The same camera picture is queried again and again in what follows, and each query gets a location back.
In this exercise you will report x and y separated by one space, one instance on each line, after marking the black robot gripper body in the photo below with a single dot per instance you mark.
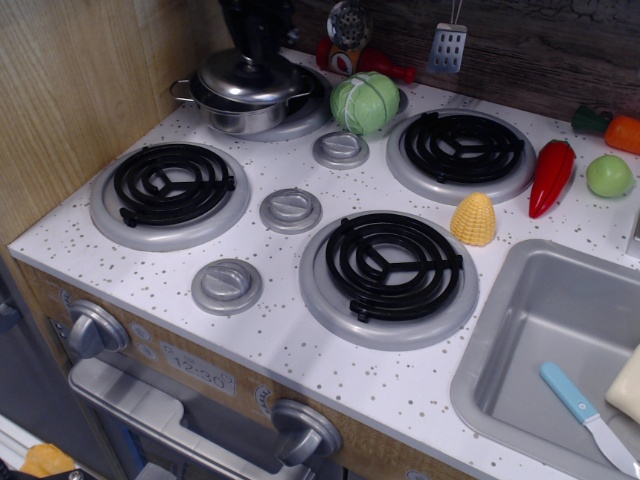
274 18

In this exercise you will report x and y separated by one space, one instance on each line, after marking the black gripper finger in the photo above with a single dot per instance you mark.
259 50

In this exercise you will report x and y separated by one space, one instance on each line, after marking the steel pot lid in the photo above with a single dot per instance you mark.
236 77

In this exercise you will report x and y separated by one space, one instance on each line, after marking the small steel pot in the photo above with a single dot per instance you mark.
227 116

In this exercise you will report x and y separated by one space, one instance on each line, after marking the red toy ketchup bottle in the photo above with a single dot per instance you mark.
330 57

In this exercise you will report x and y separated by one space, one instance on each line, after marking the hanging steel skimmer spoon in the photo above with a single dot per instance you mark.
349 25

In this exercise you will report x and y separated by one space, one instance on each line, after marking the green toy cabbage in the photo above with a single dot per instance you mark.
364 102

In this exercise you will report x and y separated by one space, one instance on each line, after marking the silver knob back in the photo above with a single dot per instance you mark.
340 150

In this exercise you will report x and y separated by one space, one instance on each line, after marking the silver knob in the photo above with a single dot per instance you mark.
290 211
226 287
340 150

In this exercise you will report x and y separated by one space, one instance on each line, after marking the silver knob middle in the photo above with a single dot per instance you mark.
290 211

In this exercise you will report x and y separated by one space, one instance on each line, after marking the front left black burner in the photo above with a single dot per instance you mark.
169 197

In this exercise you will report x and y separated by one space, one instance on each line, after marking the black burner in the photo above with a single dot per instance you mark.
445 155
169 197
388 281

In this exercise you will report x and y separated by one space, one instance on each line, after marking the hanging steel spatula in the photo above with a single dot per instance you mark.
448 43

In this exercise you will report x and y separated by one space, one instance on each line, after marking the back right black burner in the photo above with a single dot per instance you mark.
445 155

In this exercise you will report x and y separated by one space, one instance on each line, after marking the silver knob front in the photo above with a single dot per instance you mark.
226 287

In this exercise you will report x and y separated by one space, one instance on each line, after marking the front right black burner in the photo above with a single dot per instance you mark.
388 281

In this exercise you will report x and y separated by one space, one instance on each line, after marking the yellow toy corn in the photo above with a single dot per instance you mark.
474 221

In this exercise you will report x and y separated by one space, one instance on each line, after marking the red toy pepper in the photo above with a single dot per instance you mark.
555 163

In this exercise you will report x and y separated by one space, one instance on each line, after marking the left oven dial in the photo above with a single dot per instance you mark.
95 330

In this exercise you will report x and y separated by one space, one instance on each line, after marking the oven dial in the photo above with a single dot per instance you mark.
303 433
95 330

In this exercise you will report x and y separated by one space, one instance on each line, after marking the green toy apple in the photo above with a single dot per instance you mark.
609 176

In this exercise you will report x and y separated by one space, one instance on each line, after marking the orange toy carrot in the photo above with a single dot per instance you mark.
620 132

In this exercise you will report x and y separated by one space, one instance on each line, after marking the grey sink basin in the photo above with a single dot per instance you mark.
550 304

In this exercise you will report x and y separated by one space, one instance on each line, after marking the right oven dial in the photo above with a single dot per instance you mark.
303 433

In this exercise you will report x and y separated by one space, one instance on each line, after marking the orange object lower left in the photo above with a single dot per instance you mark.
45 460

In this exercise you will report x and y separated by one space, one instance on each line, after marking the cream toy block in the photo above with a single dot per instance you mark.
624 392

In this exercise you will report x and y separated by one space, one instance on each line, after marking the silver oven door handle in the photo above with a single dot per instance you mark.
158 415

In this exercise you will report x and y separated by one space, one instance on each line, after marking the blue handled toy knife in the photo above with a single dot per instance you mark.
589 417

